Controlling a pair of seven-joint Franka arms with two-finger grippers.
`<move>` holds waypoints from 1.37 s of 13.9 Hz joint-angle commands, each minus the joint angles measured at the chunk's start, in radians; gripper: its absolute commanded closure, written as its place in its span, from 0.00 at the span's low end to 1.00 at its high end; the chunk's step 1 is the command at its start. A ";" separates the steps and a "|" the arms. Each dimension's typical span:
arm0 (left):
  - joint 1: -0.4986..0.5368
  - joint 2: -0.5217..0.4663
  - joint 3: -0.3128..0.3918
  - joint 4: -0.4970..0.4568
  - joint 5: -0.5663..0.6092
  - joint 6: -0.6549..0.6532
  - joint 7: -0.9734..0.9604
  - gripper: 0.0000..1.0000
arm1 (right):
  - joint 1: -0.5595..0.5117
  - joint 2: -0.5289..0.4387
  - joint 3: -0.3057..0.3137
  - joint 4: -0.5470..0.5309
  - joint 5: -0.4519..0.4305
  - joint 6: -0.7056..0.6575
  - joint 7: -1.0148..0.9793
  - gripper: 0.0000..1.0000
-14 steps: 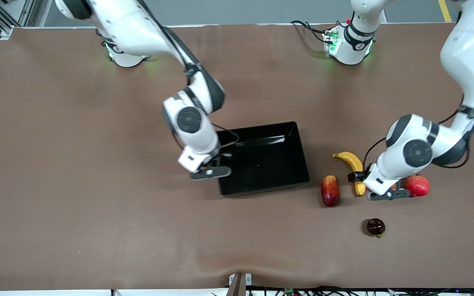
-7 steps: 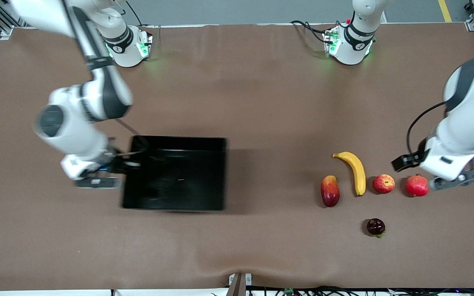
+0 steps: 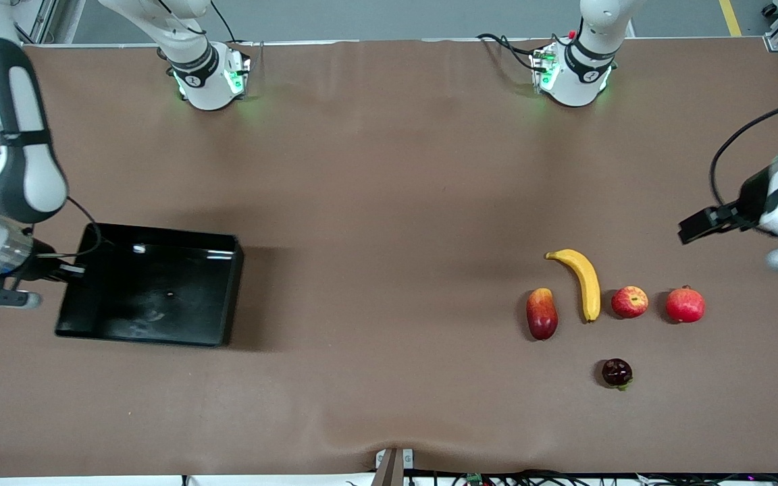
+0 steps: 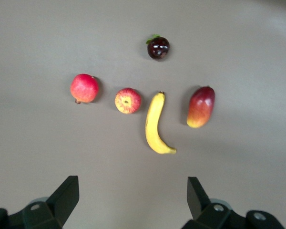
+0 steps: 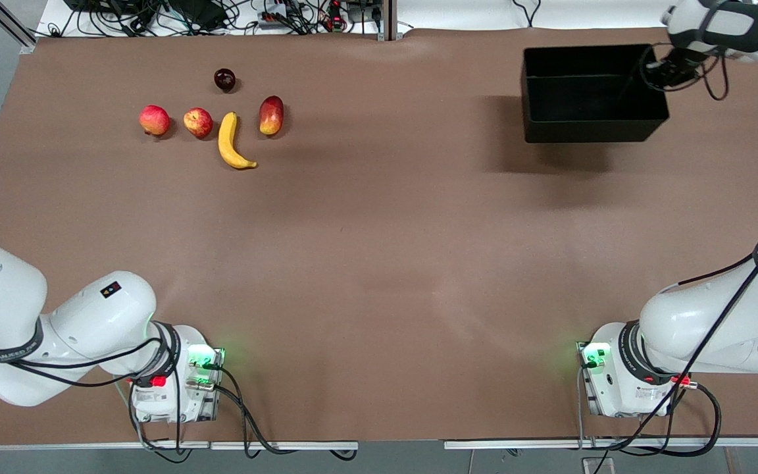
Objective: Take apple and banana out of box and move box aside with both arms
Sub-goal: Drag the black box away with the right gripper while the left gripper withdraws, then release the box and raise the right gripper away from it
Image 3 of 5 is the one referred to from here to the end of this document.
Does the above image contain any red pomegranate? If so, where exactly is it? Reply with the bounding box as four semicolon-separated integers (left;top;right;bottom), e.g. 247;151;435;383
665;285;706;324

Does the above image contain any black rectangular plastic box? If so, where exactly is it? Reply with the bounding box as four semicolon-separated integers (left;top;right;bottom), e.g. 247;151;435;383
55;223;245;349

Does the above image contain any black left arm base cable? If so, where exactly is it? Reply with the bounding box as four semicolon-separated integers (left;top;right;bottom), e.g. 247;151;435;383
475;32;552;74

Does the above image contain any brown table cover cloth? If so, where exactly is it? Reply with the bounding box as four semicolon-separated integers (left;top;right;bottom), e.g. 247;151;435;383
0;37;778;477

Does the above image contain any black arm base cable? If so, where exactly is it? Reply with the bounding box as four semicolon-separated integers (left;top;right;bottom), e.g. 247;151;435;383
210;0;238;44
475;32;552;74

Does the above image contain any black right arm base cable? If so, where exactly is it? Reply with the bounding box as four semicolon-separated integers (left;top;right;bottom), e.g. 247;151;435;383
210;0;238;44

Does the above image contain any yellow banana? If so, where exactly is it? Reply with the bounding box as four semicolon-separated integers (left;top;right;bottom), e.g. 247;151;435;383
545;248;602;323

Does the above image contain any dark purple mangosteen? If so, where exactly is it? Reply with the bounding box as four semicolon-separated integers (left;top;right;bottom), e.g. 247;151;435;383
600;358;634;391

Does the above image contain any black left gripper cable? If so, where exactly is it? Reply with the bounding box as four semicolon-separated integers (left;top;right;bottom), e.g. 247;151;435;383
709;98;778;211

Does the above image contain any red yellow apple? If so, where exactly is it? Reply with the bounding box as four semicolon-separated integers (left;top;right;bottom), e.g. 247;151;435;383
611;286;650;319

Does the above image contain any red yellow mango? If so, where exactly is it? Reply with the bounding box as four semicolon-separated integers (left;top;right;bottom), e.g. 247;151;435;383
525;288;559;342

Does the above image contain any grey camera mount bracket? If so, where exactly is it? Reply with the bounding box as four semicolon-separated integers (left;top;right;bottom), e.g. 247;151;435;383
371;448;415;486

